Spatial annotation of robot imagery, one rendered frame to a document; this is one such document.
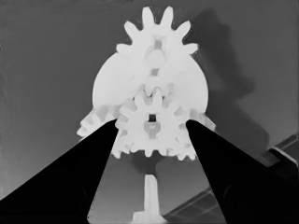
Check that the small white toothed gear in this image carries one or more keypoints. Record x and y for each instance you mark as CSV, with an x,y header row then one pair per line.
x,y
90,123
204,119
168,137
138,46

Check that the small white T-shaped piece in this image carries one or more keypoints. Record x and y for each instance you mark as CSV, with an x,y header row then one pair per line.
x,y
151,199

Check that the white round carrier with pins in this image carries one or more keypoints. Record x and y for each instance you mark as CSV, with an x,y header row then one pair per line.
x,y
109,84

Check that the dark robot body block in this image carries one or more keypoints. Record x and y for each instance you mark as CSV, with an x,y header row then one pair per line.
x,y
288,166

